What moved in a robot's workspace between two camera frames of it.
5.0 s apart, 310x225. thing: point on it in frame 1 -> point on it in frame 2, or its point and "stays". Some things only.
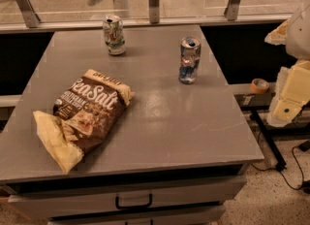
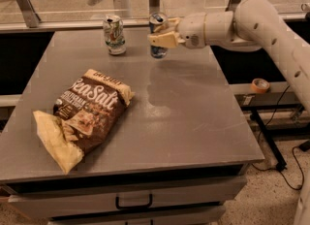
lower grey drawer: (201, 216) stays
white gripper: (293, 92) -> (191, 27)
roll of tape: (259, 85) stays
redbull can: (189, 66) -> (157, 19)
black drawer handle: (135, 207) stays
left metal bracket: (25, 4) stays
